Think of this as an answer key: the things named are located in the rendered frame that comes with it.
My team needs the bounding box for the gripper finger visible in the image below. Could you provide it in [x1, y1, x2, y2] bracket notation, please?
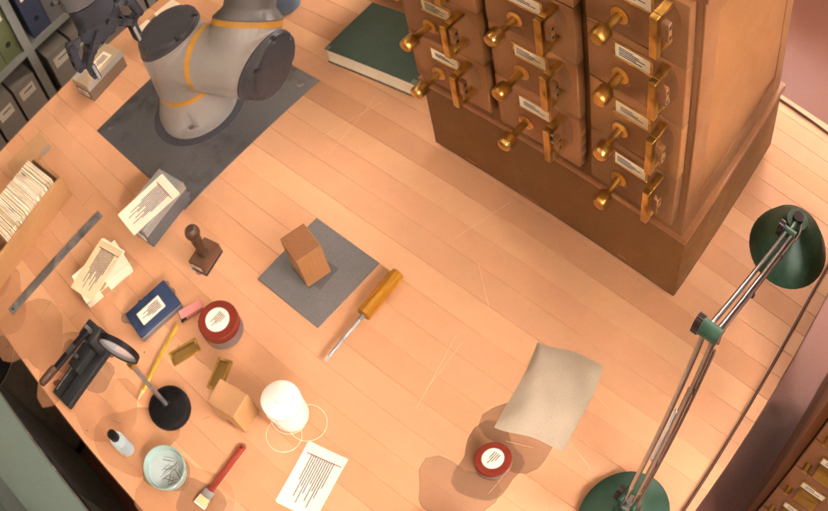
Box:
[66, 30, 107, 79]
[119, 0, 147, 40]

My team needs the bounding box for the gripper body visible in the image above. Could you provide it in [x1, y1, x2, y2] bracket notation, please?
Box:
[75, 0, 129, 40]

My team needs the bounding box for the wooden guide block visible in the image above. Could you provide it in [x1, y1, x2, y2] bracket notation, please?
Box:
[280, 224, 332, 287]

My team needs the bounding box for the brass knobbed drawer rod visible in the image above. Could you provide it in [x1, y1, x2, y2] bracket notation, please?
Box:
[593, 123, 629, 162]
[484, 13, 523, 48]
[491, 65, 532, 101]
[400, 20, 437, 53]
[590, 7, 629, 45]
[593, 172, 628, 211]
[592, 67, 629, 107]
[497, 117, 534, 152]
[411, 67, 447, 99]

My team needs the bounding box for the wooden catalogue drawer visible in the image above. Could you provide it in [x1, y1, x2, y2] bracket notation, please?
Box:
[584, 0, 674, 61]
[414, 43, 496, 111]
[403, 0, 489, 65]
[586, 35, 672, 121]
[498, 92, 589, 167]
[590, 145, 665, 224]
[492, 43, 587, 118]
[589, 96, 669, 175]
[485, 0, 585, 68]

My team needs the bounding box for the brass drawer catch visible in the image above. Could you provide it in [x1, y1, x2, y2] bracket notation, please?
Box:
[533, 4, 559, 57]
[437, 9, 470, 59]
[645, 121, 669, 175]
[538, 60, 565, 111]
[647, 64, 672, 121]
[647, 0, 674, 61]
[542, 114, 567, 163]
[448, 60, 475, 107]
[640, 172, 665, 224]

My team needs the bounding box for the grey felt square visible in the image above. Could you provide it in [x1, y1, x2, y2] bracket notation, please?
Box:
[258, 218, 381, 329]

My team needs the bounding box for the black stand magnifier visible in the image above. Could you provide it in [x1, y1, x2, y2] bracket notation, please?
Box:
[98, 335, 192, 432]

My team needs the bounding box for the wooden catalogue cabinet body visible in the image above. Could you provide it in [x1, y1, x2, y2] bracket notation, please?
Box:
[403, 0, 795, 295]

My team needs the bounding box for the small tan labelled box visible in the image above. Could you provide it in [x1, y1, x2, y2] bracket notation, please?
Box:
[72, 46, 127, 100]

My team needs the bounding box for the grey metal shelf unit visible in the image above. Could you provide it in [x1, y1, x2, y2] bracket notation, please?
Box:
[0, 0, 88, 187]

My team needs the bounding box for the grey base sheet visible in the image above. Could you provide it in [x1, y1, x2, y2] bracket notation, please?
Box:
[98, 67, 319, 247]

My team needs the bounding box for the white index card stack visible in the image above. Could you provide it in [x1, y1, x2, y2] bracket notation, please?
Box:
[0, 162, 55, 242]

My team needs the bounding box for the white printed card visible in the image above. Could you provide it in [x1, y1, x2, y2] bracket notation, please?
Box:
[117, 174, 180, 235]

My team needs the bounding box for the grey flat box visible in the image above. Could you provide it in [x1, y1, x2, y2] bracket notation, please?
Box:
[137, 169, 191, 247]

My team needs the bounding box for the steel ruler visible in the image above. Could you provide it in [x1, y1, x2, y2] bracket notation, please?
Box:
[8, 211, 104, 315]

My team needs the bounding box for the printed index card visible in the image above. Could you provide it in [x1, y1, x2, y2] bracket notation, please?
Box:
[72, 239, 125, 307]
[98, 250, 134, 293]

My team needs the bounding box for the cardboard card tray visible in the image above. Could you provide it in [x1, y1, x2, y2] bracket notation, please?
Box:
[0, 145, 74, 292]

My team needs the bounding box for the green book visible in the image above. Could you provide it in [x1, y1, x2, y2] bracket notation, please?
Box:
[325, 4, 422, 97]

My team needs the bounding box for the blue labelled tin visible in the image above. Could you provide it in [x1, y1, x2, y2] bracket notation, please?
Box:
[125, 280, 183, 341]

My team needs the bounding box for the red round tin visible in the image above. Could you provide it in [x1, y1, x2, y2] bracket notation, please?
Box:
[473, 441, 513, 480]
[197, 300, 244, 350]

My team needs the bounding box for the yellow pencil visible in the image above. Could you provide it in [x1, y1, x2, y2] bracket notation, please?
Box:
[137, 321, 180, 402]

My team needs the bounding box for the black hole punch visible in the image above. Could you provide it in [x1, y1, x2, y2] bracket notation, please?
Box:
[39, 319, 113, 410]

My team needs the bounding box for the brass label holder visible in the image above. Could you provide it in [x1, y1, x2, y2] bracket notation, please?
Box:
[207, 357, 234, 391]
[169, 339, 202, 366]

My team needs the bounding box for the small wooden box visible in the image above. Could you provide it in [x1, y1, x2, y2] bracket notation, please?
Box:
[208, 378, 258, 432]

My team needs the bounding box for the grey green side table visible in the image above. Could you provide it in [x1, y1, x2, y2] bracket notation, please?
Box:
[0, 341, 77, 511]

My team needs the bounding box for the white twine spool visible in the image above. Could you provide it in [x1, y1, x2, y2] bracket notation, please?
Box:
[259, 380, 329, 454]

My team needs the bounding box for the teal pin dish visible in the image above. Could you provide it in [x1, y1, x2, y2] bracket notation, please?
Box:
[143, 445, 189, 492]

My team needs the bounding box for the printed paper sheet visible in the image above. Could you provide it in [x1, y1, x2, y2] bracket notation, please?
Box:
[276, 441, 349, 511]

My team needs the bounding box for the beige cloth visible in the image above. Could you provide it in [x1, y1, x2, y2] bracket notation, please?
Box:
[494, 344, 604, 451]

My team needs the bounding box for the green desk lamp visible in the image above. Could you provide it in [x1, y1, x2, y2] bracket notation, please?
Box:
[579, 204, 827, 511]

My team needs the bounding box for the wooden handled rubber stamp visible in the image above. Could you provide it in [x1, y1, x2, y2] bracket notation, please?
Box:
[185, 224, 223, 276]

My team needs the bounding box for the wooden handled screwdriver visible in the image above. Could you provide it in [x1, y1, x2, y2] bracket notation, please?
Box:
[323, 268, 404, 363]

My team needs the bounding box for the red handled brush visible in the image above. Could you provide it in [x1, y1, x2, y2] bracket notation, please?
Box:
[194, 444, 247, 510]

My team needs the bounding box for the dark lamp cable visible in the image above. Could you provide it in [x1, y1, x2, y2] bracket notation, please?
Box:
[680, 96, 828, 511]

